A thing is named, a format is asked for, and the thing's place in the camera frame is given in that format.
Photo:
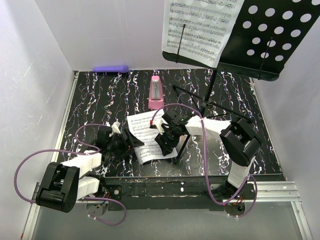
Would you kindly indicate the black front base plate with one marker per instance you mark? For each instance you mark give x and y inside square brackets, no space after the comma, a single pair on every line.
[162,193]

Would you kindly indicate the pink metronome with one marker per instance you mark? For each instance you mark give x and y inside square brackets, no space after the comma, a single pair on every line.
[156,93]

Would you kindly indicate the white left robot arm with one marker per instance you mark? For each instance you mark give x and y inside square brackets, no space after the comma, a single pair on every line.
[66,182]

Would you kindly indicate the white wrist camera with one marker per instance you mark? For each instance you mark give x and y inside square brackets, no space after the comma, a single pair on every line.
[115,127]
[157,124]

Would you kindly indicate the white sheet music page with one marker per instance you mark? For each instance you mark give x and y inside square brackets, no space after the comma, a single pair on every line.
[199,29]
[139,126]

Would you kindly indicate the purple cylindrical case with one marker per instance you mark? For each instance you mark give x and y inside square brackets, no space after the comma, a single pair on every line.
[111,69]

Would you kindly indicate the aluminium left side rail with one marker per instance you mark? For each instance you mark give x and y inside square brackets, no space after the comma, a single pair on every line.
[67,110]

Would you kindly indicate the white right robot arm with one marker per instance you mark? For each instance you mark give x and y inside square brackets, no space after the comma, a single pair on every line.
[239,139]

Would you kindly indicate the black folding music stand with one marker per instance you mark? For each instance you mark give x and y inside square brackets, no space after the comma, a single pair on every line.
[264,36]

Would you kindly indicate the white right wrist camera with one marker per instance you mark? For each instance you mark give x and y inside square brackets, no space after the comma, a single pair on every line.
[157,124]

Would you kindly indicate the aluminium front rail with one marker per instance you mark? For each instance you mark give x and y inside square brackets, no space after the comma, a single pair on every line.
[277,191]

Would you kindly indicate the aluminium rail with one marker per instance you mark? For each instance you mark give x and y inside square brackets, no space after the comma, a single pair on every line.
[67,110]
[277,191]

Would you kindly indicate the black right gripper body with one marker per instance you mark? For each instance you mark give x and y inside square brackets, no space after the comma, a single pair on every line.
[172,131]

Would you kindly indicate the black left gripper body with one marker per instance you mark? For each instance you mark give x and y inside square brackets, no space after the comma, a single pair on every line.
[119,144]

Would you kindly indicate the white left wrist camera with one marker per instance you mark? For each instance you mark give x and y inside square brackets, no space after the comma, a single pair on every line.
[115,127]

